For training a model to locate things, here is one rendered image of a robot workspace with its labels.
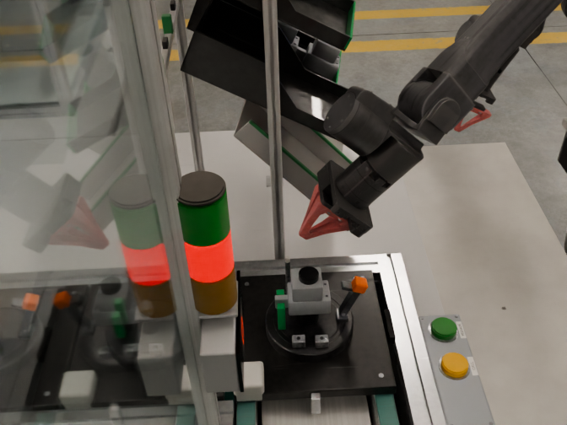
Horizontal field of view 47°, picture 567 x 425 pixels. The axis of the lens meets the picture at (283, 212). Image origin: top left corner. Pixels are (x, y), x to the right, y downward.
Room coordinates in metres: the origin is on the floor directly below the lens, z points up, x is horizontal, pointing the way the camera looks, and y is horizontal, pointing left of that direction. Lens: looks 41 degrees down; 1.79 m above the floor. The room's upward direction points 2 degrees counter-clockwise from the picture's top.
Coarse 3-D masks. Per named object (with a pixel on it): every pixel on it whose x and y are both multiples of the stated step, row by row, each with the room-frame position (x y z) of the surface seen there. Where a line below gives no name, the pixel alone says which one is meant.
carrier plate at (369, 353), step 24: (264, 288) 0.75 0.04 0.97; (336, 288) 0.75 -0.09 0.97; (264, 312) 0.70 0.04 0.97; (360, 312) 0.69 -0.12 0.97; (264, 336) 0.65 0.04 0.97; (360, 336) 0.64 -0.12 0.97; (384, 336) 0.64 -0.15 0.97; (264, 360) 0.60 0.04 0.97; (288, 360) 0.60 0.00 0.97; (336, 360) 0.60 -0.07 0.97; (360, 360) 0.60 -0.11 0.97; (384, 360) 0.60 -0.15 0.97; (264, 384) 0.56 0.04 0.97; (288, 384) 0.56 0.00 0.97; (312, 384) 0.56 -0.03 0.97; (336, 384) 0.56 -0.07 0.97; (360, 384) 0.55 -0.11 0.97; (384, 384) 0.55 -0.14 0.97
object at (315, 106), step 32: (224, 32) 1.02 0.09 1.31; (256, 32) 1.02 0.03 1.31; (192, 64) 0.90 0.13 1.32; (224, 64) 0.90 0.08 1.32; (256, 64) 0.89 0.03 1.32; (288, 64) 1.01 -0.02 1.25; (256, 96) 0.89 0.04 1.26; (288, 96) 0.88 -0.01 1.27; (320, 96) 0.97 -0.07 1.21; (320, 128) 0.87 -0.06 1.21
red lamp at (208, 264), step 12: (228, 240) 0.46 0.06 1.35; (192, 252) 0.45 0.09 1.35; (204, 252) 0.45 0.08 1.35; (216, 252) 0.45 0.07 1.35; (228, 252) 0.46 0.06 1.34; (192, 264) 0.45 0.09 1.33; (204, 264) 0.45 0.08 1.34; (216, 264) 0.45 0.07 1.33; (228, 264) 0.46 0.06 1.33; (192, 276) 0.45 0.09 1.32; (204, 276) 0.45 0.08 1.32; (216, 276) 0.45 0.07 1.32
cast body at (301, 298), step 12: (300, 276) 0.66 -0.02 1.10; (312, 276) 0.66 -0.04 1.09; (288, 288) 0.67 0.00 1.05; (300, 288) 0.64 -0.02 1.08; (312, 288) 0.64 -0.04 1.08; (324, 288) 0.67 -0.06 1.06; (276, 300) 0.66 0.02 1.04; (288, 300) 0.65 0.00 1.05; (300, 300) 0.64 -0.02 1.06; (312, 300) 0.64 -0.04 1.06; (324, 300) 0.65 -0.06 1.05; (300, 312) 0.64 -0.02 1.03; (312, 312) 0.64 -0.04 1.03; (324, 312) 0.64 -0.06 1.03
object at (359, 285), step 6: (342, 282) 0.67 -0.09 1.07; (348, 282) 0.67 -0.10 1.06; (354, 282) 0.66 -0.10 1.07; (360, 282) 0.66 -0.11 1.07; (366, 282) 0.67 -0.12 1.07; (342, 288) 0.66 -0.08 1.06; (348, 288) 0.66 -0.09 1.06; (354, 288) 0.66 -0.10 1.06; (360, 288) 0.66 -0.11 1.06; (366, 288) 0.66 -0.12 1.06; (348, 294) 0.67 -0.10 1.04; (354, 294) 0.66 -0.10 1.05; (348, 300) 0.66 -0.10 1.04; (354, 300) 0.66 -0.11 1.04; (342, 306) 0.67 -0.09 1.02; (348, 306) 0.66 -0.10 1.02; (342, 312) 0.66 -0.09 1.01
